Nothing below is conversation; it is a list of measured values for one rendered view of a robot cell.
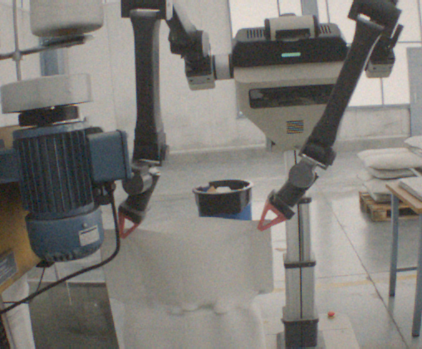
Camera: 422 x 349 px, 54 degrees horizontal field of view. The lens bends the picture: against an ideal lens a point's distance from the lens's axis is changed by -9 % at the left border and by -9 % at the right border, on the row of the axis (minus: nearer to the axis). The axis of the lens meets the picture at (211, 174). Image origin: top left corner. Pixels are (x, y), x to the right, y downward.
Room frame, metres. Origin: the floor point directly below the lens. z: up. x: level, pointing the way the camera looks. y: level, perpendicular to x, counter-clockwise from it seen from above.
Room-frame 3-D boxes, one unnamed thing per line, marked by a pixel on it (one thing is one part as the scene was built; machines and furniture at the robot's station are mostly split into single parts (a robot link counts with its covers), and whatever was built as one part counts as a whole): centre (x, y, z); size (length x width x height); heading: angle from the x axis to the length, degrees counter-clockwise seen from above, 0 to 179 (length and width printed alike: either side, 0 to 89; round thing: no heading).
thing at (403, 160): (4.18, -1.88, 0.57); 0.66 x 0.42 x 0.13; 75
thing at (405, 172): (4.40, -1.88, 0.44); 0.66 x 0.43 x 0.13; 173
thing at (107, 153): (0.83, 0.19, 1.25); 0.10 x 0.08 x 0.12; 18
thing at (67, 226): (0.80, 0.29, 1.21); 0.15 x 0.15 x 0.25
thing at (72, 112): (0.80, 0.29, 1.35); 0.12 x 0.12 x 0.04
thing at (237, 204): (3.39, -0.08, 0.32); 0.51 x 0.48 x 0.65; 173
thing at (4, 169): (0.77, 0.38, 1.27); 0.12 x 0.09 x 0.09; 173
